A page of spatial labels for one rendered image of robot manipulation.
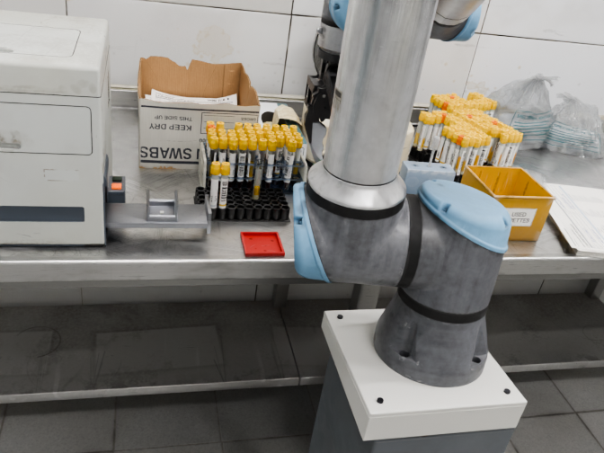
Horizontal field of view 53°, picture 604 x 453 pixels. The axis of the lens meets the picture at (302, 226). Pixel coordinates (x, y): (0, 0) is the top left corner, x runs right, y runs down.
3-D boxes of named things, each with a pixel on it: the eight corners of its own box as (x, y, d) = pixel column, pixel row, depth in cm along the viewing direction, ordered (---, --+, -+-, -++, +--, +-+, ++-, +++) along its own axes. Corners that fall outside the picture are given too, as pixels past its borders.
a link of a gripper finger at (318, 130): (315, 155, 118) (323, 110, 113) (322, 169, 113) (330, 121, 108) (299, 154, 117) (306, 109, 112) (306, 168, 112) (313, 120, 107)
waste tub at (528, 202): (479, 241, 119) (494, 196, 114) (451, 207, 130) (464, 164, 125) (538, 242, 122) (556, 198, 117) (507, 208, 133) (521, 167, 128)
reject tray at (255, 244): (244, 256, 103) (245, 253, 102) (240, 235, 108) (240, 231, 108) (284, 256, 105) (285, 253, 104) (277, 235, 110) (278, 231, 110)
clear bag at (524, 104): (492, 155, 160) (515, 85, 150) (451, 128, 172) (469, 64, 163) (561, 148, 171) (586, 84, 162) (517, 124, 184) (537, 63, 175)
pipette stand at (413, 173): (398, 217, 123) (410, 173, 118) (390, 199, 129) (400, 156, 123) (445, 219, 124) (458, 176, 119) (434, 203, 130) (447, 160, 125)
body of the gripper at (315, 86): (341, 108, 115) (352, 44, 109) (351, 125, 108) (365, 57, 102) (301, 105, 114) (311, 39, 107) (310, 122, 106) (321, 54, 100)
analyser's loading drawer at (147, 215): (83, 233, 99) (81, 205, 96) (85, 212, 104) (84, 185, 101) (210, 234, 104) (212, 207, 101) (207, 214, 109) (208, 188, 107)
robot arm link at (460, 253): (504, 319, 74) (537, 218, 68) (395, 309, 73) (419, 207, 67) (475, 269, 85) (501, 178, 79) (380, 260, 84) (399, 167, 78)
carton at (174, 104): (136, 168, 125) (137, 97, 117) (137, 116, 148) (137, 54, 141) (255, 172, 131) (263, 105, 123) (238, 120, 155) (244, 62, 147)
